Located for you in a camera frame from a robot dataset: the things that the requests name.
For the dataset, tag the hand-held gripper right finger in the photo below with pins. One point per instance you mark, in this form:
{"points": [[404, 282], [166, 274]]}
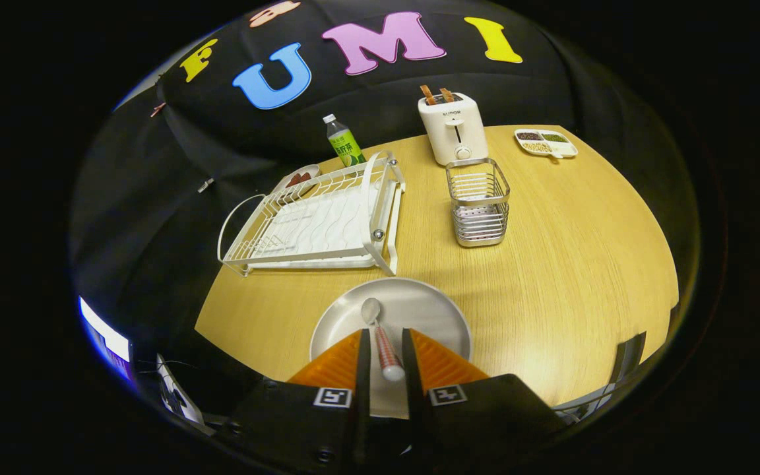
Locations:
{"points": [[413, 409]]}

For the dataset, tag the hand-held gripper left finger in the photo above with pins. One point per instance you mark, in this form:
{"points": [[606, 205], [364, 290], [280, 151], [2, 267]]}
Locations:
{"points": [[362, 396]]}

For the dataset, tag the white round plate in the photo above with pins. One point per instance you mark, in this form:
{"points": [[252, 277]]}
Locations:
{"points": [[419, 310]]}

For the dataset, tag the small plate with red food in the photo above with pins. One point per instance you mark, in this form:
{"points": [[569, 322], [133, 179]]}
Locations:
{"points": [[313, 170]]}

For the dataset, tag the white divided dish with beans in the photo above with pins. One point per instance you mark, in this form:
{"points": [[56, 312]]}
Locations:
{"points": [[545, 144]]}

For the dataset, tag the white printed card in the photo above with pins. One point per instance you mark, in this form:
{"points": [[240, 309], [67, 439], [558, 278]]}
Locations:
{"points": [[175, 396]]}

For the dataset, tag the black chair backrest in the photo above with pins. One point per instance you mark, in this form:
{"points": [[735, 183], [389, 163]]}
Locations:
{"points": [[627, 356]]}

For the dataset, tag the green label drink bottle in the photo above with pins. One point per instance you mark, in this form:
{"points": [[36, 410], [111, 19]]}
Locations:
{"points": [[346, 145]]}

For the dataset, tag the white cloth clip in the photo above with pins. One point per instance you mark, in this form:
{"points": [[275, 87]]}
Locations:
{"points": [[205, 186]]}

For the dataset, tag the lit screen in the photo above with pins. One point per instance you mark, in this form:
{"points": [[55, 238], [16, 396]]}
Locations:
{"points": [[106, 336]]}

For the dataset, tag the white toaster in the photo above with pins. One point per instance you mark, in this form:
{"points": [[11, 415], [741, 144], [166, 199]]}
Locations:
{"points": [[452, 135]]}

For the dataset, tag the brown toast slice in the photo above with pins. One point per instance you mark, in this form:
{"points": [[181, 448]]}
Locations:
{"points": [[446, 94], [427, 94]]}

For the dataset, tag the pink cloth clip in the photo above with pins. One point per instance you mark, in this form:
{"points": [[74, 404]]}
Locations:
{"points": [[157, 109]]}

